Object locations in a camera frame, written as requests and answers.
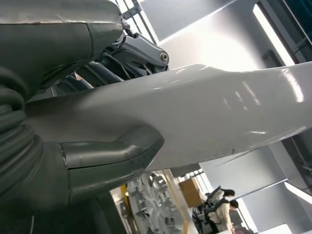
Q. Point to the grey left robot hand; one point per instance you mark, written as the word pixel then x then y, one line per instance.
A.
pixel 60 48

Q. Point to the grey wheel hubcap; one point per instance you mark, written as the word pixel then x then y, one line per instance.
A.
pixel 156 206

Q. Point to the brown cardboard box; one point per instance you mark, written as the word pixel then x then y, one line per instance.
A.
pixel 189 193

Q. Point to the person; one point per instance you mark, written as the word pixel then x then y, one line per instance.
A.
pixel 223 213

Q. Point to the ceiling light strip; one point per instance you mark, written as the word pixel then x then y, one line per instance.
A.
pixel 273 35
pixel 300 193

